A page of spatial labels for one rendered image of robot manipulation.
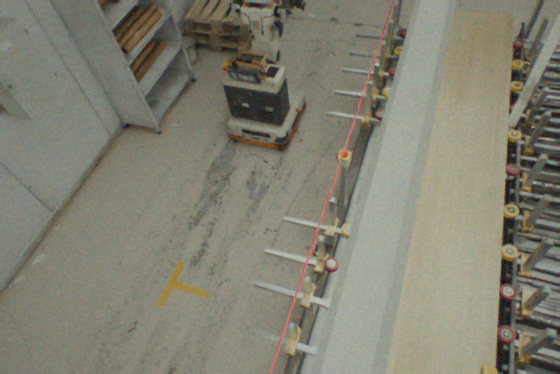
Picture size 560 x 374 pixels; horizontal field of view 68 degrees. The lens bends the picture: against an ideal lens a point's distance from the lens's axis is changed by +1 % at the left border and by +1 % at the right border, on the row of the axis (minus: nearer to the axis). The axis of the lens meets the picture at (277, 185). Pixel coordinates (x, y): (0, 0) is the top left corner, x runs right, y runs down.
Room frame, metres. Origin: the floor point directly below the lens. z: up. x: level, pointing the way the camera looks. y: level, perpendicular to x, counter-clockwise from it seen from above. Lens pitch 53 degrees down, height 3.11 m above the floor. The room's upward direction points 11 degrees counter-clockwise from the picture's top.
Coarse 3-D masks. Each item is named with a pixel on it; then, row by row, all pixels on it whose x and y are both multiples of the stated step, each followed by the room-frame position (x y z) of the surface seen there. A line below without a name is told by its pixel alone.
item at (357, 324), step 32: (416, 32) 0.87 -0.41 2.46; (416, 64) 0.75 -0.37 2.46; (544, 64) 1.77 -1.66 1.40; (416, 96) 0.65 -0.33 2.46; (416, 128) 0.56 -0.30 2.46; (512, 128) 1.77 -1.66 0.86; (384, 160) 0.49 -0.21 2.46; (384, 192) 0.42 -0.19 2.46; (384, 224) 0.35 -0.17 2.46; (352, 256) 0.30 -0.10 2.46; (384, 256) 0.29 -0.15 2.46; (352, 288) 0.25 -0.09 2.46; (384, 288) 0.24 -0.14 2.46; (352, 320) 0.20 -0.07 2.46; (352, 352) 0.15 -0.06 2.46
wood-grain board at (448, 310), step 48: (480, 48) 2.60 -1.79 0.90; (480, 96) 2.09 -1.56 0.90; (432, 144) 1.74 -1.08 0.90; (480, 144) 1.66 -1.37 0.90; (432, 192) 1.36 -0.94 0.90; (480, 192) 1.30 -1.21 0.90; (432, 240) 1.04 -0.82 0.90; (480, 240) 0.99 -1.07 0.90; (432, 288) 0.77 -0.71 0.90; (480, 288) 0.72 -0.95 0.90; (432, 336) 0.53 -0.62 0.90; (480, 336) 0.49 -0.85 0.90
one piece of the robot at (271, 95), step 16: (224, 64) 2.99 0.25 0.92; (272, 64) 3.01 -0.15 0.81; (224, 80) 2.99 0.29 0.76; (272, 80) 2.80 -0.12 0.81; (240, 96) 2.93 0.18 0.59; (256, 96) 2.85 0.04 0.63; (272, 96) 2.78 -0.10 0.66; (288, 96) 2.94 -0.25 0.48; (240, 112) 2.95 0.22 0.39; (256, 112) 2.87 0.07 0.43; (272, 112) 2.79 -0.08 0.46
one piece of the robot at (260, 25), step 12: (240, 12) 3.26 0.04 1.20; (252, 12) 3.20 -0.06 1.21; (264, 12) 3.15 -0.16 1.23; (276, 12) 3.17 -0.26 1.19; (252, 24) 3.19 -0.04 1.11; (264, 24) 3.14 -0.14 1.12; (264, 36) 3.20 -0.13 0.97; (264, 48) 3.21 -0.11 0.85; (276, 48) 3.21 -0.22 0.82; (276, 60) 3.18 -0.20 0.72
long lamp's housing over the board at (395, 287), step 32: (416, 0) 1.17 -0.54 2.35; (448, 0) 1.10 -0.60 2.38; (448, 32) 0.98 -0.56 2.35; (384, 128) 0.66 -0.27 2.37; (416, 160) 0.54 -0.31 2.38; (416, 192) 0.47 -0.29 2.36; (352, 224) 0.43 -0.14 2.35; (384, 320) 0.21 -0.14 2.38; (320, 352) 0.19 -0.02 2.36; (384, 352) 0.17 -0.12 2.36
